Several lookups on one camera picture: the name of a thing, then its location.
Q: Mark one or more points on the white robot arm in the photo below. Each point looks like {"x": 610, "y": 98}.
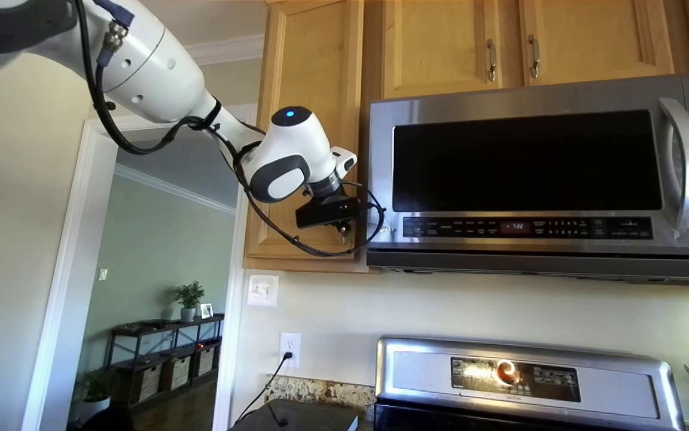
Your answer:
{"x": 130, "y": 57}

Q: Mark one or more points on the white light switch plate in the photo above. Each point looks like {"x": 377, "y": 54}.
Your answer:
{"x": 264, "y": 291}

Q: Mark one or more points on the wooden cabinet doors above microwave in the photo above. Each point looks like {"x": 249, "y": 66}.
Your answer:
{"x": 445, "y": 45}

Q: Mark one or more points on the dark shelf with baskets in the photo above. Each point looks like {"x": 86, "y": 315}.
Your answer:
{"x": 148, "y": 360}

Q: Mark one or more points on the green potted plant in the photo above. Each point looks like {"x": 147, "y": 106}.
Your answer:
{"x": 189, "y": 299}

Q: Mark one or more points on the wooden cabinet door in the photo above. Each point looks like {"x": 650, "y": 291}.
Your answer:
{"x": 310, "y": 112}

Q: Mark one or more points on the white wall power outlet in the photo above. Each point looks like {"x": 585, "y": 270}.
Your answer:
{"x": 290, "y": 343}

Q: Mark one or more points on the stainless steel microwave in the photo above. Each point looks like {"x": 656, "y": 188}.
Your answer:
{"x": 569, "y": 178}

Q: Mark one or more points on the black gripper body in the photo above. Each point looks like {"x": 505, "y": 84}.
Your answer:
{"x": 328, "y": 203}

